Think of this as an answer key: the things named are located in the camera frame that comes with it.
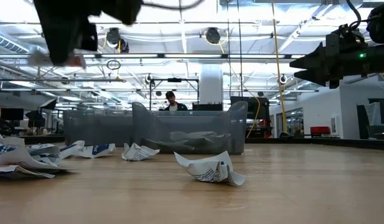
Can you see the black gantry frame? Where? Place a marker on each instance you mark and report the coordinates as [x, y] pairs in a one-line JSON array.
[[174, 80]]

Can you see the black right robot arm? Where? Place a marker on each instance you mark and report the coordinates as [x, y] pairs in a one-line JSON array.
[[381, 59]]

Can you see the smoky translucent plastic bin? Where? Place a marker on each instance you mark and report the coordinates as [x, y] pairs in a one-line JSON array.
[[98, 127], [238, 130]]

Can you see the black cabinet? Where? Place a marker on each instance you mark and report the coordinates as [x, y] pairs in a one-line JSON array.
[[264, 109]]

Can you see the black monitor screen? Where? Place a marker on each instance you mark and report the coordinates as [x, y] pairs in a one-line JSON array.
[[12, 114]]

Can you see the black studio softbox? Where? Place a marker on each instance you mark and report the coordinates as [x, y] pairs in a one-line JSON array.
[[49, 104], [35, 116]]

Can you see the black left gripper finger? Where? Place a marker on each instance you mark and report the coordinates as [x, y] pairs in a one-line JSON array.
[[62, 49]]

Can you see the person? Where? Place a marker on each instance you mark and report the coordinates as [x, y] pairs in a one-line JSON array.
[[174, 101]]

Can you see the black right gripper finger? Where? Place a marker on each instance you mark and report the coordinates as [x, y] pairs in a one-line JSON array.
[[314, 59], [316, 77]]

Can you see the red storage bin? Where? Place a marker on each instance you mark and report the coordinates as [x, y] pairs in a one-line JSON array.
[[320, 130]]

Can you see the white square column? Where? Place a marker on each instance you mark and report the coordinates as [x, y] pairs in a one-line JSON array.
[[211, 84]]

